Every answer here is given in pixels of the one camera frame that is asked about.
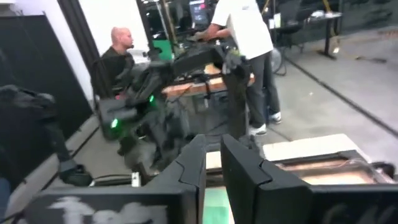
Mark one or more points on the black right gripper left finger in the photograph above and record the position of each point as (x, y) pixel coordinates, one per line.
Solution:
(180, 199)

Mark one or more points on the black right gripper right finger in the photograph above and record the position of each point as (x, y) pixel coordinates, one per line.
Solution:
(264, 202)

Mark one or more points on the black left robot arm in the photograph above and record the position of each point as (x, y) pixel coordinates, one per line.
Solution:
(146, 90)

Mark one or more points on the person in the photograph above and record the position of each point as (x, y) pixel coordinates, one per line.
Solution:
(119, 59)
(245, 28)

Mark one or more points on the teal translucent plastic bin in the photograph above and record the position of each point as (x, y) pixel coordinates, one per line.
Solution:
(217, 205)

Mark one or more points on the wooden workbench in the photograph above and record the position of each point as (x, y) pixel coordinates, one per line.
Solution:
(186, 88)

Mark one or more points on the computer monitor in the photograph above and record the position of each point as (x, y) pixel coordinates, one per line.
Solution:
(199, 12)

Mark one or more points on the green box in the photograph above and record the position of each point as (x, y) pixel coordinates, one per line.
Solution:
(162, 49)

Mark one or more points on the black desk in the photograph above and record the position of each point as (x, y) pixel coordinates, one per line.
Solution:
(311, 18)

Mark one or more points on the clear plastic bin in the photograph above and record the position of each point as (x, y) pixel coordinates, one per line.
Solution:
(370, 169)

